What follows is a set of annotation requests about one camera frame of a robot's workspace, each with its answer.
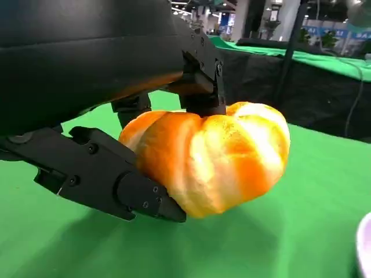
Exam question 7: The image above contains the green cloth of neighbouring table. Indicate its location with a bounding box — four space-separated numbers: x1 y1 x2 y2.
208 35 371 83

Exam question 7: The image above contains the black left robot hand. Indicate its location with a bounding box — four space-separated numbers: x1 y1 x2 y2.
0 0 227 224

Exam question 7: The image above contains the black upright pole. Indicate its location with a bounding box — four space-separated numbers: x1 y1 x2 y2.
274 0 308 101

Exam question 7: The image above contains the black fabric drape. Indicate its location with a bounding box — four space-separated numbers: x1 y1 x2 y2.
216 47 371 143

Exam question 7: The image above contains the orange white toy bread roll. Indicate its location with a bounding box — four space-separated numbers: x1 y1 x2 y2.
118 101 292 218

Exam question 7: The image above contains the lilac plate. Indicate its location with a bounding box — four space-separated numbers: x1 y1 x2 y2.
355 212 371 278

